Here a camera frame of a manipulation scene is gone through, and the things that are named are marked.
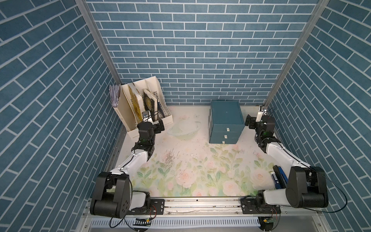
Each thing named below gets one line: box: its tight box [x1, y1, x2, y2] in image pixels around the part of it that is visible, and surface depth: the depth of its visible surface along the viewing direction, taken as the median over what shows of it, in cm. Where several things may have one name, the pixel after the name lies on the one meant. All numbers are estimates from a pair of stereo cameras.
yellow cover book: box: [127, 82, 143, 123], surface depth 95 cm
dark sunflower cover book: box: [143, 88, 158, 122], surface depth 102 cm
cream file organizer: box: [113, 75, 174, 140], surface depth 101 cm
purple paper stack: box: [108, 84, 121, 108], surface depth 88 cm
